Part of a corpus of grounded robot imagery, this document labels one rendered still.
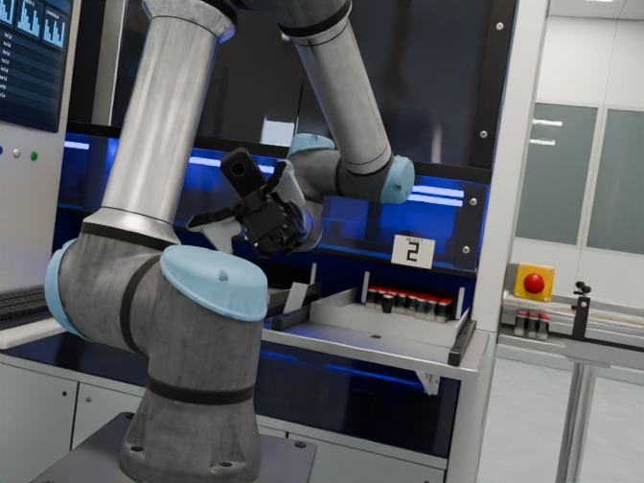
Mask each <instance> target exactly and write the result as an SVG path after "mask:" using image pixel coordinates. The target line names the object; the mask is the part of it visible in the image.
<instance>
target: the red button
mask: <svg viewBox="0 0 644 483"><path fill-rule="evenodd" d="M523 284H524V287H525V289H526V290H527V291H528V292H530V293H533V294H537V293H540V292H541V291H543V289H544V286H545V281H544V279H543V278H542V277H541V276H540V275H539V274H537V273H532V274H529V275H527V276H526V277H525V279H524V283H523Z"/></svg>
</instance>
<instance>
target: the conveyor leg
mask: <svg viewBox="0 0 644 483"><path fill-rule="evenodd" d="M565 358H566V360H567V361H571V362H574V366H573V372H572V378H571V383H570V389H569V396H568V402H567V408H566V413H565V420H564V426H563V437H562V442H561V449H560V455H559V461H558V467H557V472H556V479H555V483H579V482H580V476H581V470H582V465H583V459H584V453H585V447H586V441H587V430H588V424H589V418H590V412H591V407H592V401H593V394H594V388H595V382H596V377H597V371H598V367H602V368H607V369H611V364H606V363H601V362H595V361H590V360H585V359H579V358H575V357H569V356H566V357H565Z"/></svg>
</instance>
